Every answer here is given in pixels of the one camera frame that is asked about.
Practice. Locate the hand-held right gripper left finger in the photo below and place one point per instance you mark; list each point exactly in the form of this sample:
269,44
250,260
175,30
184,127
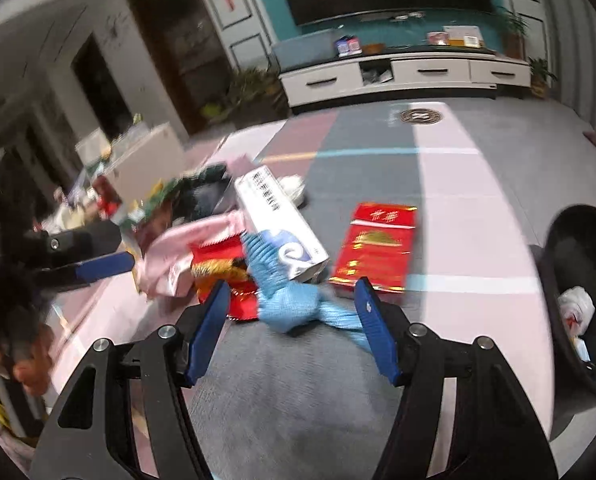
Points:
210,330

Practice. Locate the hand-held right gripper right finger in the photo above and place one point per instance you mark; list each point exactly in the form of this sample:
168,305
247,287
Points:
375,330

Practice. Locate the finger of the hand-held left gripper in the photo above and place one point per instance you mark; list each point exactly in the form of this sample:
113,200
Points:
73,242
105,265

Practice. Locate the light blue knitted cloth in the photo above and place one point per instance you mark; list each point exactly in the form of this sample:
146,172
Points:
283,300

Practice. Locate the red cigarette box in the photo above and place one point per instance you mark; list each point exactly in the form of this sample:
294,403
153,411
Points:
378,250

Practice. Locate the white and blue carton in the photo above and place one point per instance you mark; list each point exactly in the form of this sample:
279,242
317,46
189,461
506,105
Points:
273,210

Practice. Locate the black trash bin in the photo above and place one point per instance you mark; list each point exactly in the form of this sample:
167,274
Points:
578,260

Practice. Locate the person's left hand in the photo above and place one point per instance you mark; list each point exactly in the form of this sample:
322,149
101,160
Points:
33,365

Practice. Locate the pile of colourful packets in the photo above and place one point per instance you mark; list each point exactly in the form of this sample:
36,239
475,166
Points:
103,205

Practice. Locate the red snack packet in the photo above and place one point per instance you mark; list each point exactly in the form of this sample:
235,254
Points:
218,260

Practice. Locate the pink plastic packet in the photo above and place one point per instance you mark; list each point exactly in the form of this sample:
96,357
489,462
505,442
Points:
178,255

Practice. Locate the white storage box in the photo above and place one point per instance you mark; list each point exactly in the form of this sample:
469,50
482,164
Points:
143,150

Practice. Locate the white crumpled tissue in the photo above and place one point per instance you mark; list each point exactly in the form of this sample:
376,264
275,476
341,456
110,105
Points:
293,187

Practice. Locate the white plastic bag in bin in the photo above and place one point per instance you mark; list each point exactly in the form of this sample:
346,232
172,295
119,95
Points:
575,310

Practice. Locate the bushy potted plant green pot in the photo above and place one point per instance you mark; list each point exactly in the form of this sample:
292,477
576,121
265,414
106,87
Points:
250,90

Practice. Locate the white television cabinet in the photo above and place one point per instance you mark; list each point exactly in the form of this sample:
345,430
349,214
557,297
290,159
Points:
428,72

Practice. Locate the blue and red small boxes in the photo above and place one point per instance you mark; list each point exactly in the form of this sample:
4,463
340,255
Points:
348,46

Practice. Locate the pink flat packet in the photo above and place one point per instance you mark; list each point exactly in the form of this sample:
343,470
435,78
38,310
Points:
437,38

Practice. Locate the small potted plant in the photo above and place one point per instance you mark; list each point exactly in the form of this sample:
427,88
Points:
540,75

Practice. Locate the yellow and white cardboard box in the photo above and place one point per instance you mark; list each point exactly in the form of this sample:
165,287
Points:
462,36

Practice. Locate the tall potted plant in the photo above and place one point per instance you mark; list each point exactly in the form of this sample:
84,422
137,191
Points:
513,30

